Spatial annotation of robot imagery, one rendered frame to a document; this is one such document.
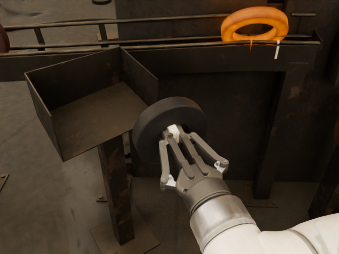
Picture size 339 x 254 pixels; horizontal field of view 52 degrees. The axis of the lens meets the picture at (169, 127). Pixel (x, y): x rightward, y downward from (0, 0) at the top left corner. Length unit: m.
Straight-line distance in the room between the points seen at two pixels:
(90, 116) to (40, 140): 0.92
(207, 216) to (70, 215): 1.02
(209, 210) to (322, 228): 0.16
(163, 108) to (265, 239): 0.29
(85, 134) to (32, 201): 0.74
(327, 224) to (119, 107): 0.60
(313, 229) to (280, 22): 0.60
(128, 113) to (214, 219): 0.48
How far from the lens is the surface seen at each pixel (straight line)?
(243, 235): 0.49
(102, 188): 1.53
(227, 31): 1.00
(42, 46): 1.20
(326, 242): 0.53
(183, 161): 0.60
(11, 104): 2.15
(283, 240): 0.51
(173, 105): 0.64
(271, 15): 0.96
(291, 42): 1.07
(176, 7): 1.09
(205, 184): 0.54
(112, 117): 0.91
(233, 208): 0.52
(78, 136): 0.89
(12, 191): 1.64
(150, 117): 0.63
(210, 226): 0.51
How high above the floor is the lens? 1.16
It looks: 40 degrees down
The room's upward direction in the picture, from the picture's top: straight up
